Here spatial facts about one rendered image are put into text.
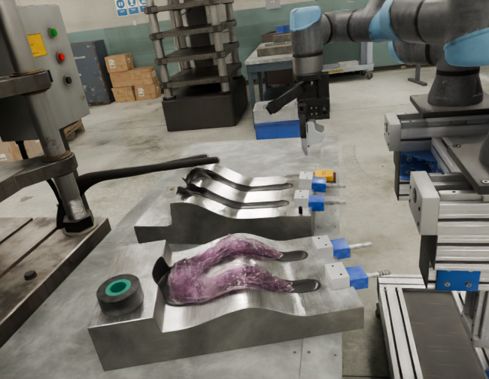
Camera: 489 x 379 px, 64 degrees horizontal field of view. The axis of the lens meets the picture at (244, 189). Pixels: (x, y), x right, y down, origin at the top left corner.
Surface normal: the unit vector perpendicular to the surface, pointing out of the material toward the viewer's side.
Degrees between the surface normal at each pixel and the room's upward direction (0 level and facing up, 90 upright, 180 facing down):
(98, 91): 90
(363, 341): 0
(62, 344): 0
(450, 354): 0
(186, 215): 90
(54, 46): 90
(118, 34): 90
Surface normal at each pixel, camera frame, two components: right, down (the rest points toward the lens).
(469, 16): -0.74, 0.37
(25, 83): 0.65, 0.25
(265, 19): -0.13, 0.44
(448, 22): -0.96, 0.26
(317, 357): -0.12, -0.90
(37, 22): 0.97, -0.02
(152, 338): 0.09, 0.41
